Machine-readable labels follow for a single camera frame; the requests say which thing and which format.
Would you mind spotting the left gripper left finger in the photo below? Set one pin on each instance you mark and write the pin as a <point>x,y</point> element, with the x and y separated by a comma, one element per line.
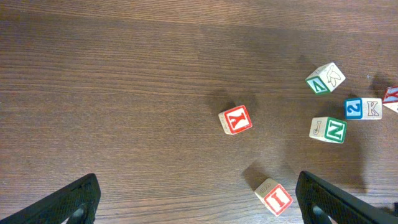
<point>75,203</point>

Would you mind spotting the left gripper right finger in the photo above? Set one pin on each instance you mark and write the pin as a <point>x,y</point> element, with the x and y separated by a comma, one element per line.
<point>323,202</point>

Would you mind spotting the red letter I block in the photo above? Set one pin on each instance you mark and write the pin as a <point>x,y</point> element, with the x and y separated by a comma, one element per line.
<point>274,197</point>

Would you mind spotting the green letter N block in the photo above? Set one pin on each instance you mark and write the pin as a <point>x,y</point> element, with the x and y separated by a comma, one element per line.
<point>328,129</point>

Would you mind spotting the letter K wooden block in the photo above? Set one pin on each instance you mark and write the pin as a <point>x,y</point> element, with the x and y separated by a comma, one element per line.
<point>363,108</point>

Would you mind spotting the plain wooden block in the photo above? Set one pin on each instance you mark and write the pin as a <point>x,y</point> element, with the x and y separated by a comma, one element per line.
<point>390,98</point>

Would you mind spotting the green letter V block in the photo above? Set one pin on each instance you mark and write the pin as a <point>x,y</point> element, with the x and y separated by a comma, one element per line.
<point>325,79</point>

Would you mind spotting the red letter Y block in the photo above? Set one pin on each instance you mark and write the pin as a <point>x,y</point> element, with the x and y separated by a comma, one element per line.
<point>235,120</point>

